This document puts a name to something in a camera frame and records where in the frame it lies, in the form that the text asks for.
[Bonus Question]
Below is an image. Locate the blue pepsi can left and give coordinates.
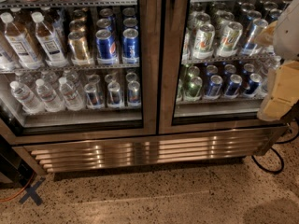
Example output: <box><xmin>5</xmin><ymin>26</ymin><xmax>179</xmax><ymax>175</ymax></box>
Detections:
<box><xmin>95</xmin><ymin>29</ymin><xmax>118</xmax><ymax>64</ymax></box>

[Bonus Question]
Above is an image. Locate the water bottle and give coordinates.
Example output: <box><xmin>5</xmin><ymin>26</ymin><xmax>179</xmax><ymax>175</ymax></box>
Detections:
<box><xmin>10</xmin><ymin>81</ymin><xmax>45</xmax><ymax>114</ymax></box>
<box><xmin>36</xmin><ymin>78</ymin><xmax>64</xmax><ymax>112</ymax></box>
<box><xmin>59</xmin><ymin>77</ymin><xmax>84</xmax><ymax>111</ymax></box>

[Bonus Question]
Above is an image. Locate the white 7up can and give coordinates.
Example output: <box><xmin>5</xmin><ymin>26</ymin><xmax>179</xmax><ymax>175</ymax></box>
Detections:
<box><xmin>192</xmin><ymin>24</ymin><xmax>215</xmax><ymax>59</ymax></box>
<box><xmin>216</xmin><ymin>21</ymin><xmax>243</xmax><ymax>57</ymax></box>

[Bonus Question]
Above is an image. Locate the blue pepsi can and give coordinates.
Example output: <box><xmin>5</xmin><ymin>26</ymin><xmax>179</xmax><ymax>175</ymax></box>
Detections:
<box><xmin>95</xmin><ymin>29</ymin><xmax>118</xmax><ymax>64</ymax></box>
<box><xmin>122</xmin><ymin>28</ymin><xmax>139</xmax><ymax>63</ymax></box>

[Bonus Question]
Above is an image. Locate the orange extension cable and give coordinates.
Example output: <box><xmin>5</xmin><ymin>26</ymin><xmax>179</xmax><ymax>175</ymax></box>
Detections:
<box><xmin>0</xmin><ymin>171</ymin><xmax>36</xmax><ymax>203</ymax></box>

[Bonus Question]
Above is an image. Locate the tea bottle white cap left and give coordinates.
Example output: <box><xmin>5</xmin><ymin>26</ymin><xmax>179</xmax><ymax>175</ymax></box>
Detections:
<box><xmin>1</xmin><ymin>12</ymin><xmax>43</xmax><ymax>69</ymax></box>

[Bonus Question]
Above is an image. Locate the black power cable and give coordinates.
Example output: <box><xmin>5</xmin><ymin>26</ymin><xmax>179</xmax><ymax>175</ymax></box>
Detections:
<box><xmin>251</xmin><ymin>121</ymin><xmax>299</xmax><ymax>175</ymax></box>

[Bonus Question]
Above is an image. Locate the blue can lower right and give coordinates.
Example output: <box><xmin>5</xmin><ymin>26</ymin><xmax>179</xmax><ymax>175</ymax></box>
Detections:
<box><xmin>242</xmin><ymin>73</ymin><xmax>263</xmax><ymax>96</ymax></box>

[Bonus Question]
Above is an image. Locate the red bull can right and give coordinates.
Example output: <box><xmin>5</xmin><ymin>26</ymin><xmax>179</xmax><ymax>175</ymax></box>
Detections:
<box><xmin>127</xmin><ymin>81</ymin><xmax>141</xmax><ymax>106</ymax></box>

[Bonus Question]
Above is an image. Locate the tea bottle white cap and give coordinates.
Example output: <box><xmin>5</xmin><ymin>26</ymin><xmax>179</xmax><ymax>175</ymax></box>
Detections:
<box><xmin>31</xmin><ymin>12</ymin><xmax>66</xmax><ymax>62</ymax></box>
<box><xmin>1</xmin><ymin>12</ymin><xmax>43</xmax><ymax>69</ymax></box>

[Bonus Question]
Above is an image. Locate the white 7up can left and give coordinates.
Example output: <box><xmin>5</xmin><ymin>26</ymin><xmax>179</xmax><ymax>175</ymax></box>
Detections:
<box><xmin>192</xmin><ymin>24</ymin><xmax>215</xmax><ymax>59</ymax></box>

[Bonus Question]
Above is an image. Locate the blue tape cross marker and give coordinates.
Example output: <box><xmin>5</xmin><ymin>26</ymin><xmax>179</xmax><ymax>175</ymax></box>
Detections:
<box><xmin>19</xmin><ymin>177</ymin><xmax>46</xmax><ymax>206</ymax></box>

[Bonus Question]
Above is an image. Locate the stainless steel fridge base grille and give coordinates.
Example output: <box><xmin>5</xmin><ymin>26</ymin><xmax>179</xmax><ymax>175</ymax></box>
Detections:
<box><xmin>14</xmin><ymin>125</ymin><xmax>287</xmax><ymax>175</ymax></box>

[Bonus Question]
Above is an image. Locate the green soda can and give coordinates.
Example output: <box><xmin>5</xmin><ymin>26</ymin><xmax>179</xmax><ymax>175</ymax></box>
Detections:
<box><xmin>184</xmin><ymin>77</ymin><xmax>203</xmax><ymax>101</ymax></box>

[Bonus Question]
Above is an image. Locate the silver blue energy can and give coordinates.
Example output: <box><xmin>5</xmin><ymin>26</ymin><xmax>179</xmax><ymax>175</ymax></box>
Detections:
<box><xmin>241</xmin><ymin>18</ymin><xmax>268</xmax><ymax>56</ymax></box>

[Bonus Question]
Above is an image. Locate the white 7up can right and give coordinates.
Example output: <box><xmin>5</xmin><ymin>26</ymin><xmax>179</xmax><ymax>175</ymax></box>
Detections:
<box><xmin>216</xmin><ymin>21</ymin><xmax>243</xmax><ymax>57</ymax></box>

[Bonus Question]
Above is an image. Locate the red bull can left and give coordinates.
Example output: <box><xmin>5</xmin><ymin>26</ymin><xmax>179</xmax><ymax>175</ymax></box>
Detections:
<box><xmin>84</xmin><ymin>83</ymin><xmax>104</xmax><ymax>109</ymax></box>

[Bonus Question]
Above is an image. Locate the red bull can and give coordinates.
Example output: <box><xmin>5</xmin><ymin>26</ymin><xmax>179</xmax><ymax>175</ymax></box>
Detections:
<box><xmin>127</xmin><ymin>81</ymin><xmax>141</xmax><ymax>106</ymax></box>
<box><xmin>84</xmin><ymin>83</ymin><xmax>104</xmax><ymax>109</ymax></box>
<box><xmin>107</xmin><ymin>81</ymin><xmax>124</xmax><ymax>107</ymax></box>

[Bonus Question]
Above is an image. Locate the tea bottle white cap right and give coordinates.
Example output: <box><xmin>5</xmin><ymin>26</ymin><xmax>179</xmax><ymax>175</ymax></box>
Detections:
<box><xmin>31</xmin><ymin>12</ymin><xmax>66</xmax><ymax>62</ymax></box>

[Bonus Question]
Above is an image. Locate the blue pepsi can right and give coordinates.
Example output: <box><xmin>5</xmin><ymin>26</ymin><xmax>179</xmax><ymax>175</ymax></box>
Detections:
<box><xmin>122</xmin><ymin>28</ymin><xmax>139</xmax><ymax>63</ymax></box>

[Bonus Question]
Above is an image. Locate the water bottle middle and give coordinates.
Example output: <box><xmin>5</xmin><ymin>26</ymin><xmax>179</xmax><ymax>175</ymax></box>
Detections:
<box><xmin>36</xmin><ymin>78</ymin><xmax>64</xmax><ymax>112</ymax></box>

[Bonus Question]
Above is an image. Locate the water bottle left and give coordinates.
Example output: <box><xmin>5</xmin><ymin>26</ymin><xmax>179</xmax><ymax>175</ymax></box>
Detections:
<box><xmin>10</xmin><ymin>81</ymin><xmax>45</xmax><ymax>114</ymax></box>

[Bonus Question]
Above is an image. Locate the blue can lower middle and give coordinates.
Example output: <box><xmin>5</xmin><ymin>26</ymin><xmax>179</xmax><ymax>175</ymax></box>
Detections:
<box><xmin>224</xmin><ymin>74</ymin><xmax>242</xmax><ymax>97</ymax></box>

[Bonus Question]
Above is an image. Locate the red bull can middle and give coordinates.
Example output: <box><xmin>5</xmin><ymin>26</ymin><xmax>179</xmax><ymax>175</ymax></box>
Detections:
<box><xmin>107</xmin><ymin>81</ymin><xmax>124</xmax><ymax>107</ymax></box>

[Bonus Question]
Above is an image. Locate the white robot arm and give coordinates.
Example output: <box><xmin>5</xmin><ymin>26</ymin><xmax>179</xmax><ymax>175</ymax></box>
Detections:
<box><xmin>254</xmin><ymin>0</ymin><xmax>299</xmax><ymax>121</ymax></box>

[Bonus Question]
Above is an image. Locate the water bottle right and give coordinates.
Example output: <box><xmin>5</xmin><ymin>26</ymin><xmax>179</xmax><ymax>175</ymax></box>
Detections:
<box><xmin>59</xmin><ymin>77</ymin><xmax>84</xmax><ymax>111</ymax></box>

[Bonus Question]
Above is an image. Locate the glass fridge door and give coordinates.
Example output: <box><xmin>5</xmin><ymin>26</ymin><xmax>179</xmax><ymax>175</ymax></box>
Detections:
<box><xmin>0</xmin><ymin>0</ymin><xmax>162</xmax><ymax>147</ymax></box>
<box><xmin>159</xmin><ymin>0</ymin><xmax>298</xmax><ymax>134</ymax></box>

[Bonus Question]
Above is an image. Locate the gold soda can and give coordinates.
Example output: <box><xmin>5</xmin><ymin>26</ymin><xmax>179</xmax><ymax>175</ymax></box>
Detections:
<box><xmin>68</xmin><ymin>32</ymin><xmax>94</xmax><ymax>66</ymax></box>

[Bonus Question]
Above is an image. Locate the blue can lower left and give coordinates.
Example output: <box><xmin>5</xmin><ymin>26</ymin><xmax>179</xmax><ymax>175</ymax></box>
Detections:
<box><xmin>205</xmin><ymin>75</ymin><xmax>223</xmax><ymax>99</ymax></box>

